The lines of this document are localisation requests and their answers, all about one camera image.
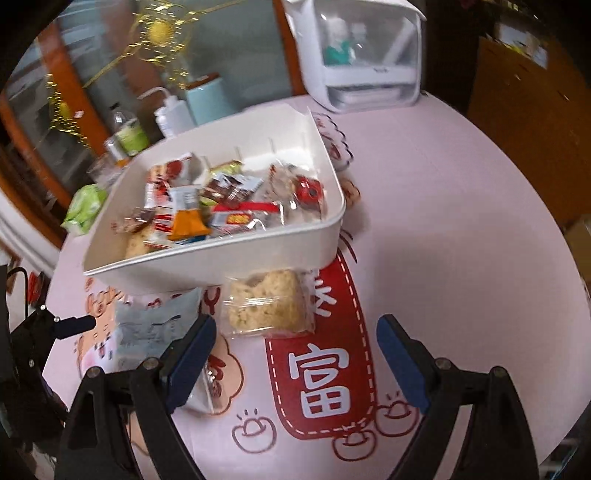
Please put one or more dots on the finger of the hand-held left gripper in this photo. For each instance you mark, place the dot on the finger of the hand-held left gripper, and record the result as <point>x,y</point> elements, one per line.
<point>76,325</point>

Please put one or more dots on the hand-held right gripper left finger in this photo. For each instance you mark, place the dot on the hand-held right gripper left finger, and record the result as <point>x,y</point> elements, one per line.
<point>189,364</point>

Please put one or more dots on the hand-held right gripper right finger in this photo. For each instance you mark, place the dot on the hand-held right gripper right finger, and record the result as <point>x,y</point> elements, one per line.
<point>401,364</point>

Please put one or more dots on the clear rice cake packet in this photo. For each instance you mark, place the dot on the clear rice cake packet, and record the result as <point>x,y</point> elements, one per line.
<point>268,302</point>

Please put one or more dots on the clear puffed rice packet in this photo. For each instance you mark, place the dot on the clear puffed rice packet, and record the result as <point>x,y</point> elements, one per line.
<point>136,244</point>

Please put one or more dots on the orange snack packet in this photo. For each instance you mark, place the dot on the orange snack packet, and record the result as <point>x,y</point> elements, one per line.
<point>187,224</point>

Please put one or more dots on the white plastic tray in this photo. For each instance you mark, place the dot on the white plastic tray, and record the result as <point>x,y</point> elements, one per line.
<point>277,254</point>

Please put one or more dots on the red and white snack packet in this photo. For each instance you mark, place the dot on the red and white snack packet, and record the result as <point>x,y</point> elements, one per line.
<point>164,184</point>

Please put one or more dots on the brown candy packet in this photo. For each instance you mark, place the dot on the brown candy packet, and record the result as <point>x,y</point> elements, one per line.
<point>228,187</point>

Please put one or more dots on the clear packet with red disc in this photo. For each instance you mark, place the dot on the clear packet with red disc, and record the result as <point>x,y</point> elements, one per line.
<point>304,191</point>

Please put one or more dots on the small clear snack packet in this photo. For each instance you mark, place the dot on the small clear snack packet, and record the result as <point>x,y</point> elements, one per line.
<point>205,387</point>

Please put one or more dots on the blue face mask packet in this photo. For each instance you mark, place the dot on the blue face mask packet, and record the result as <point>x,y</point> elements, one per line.
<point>152,327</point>

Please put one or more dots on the green tissue pack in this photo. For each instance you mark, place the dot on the green tissue pack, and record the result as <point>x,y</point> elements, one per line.
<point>85,207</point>

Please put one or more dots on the clear drinking glass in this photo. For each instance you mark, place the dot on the clear drinking glass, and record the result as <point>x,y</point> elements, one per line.
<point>104,173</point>

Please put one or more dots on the glass bottle with green label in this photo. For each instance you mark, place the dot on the glass bottle with green label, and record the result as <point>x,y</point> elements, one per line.
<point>129,131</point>

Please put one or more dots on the glass door with gold ornament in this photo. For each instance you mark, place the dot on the glass door with gold ornament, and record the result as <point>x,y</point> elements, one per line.
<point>51,120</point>
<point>157,32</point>

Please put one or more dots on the white squeeze bottle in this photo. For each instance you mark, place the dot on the white squeeze bottle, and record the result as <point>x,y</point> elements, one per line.
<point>173,115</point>

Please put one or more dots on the teal canister with brown lid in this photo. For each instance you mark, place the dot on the teal canister with brown lid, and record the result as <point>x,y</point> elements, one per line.
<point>210,99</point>

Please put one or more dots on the brown wooden cabinet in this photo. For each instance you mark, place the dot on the brown wooden cabinet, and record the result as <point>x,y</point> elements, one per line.
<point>526,120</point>

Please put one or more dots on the white countertop appliance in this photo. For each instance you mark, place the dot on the white countertop appliance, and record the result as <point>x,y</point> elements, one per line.
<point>360,50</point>

